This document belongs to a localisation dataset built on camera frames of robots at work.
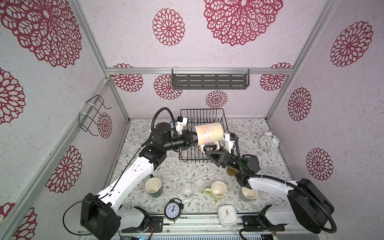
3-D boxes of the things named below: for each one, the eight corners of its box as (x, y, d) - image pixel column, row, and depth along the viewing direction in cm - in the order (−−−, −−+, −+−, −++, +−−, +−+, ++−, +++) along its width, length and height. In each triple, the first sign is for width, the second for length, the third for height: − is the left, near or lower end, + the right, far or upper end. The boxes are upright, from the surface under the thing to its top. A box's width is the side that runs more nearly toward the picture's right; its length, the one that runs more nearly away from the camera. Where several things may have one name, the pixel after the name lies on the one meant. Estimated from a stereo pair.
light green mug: (214, 207, 81) (217, 201, 73) (204, 194, 85) (205, 188, 77) (226, 195, 85) (229, 189, 77) (216, 184, 89) (218, 177, 81)
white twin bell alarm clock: (267, 154, 102) (276, 143, 92) (257, 143, 108) (263, 132, 98) (273, 151, 104) (281, 140, 94) (262, 141, 109) (269, 130, 100)
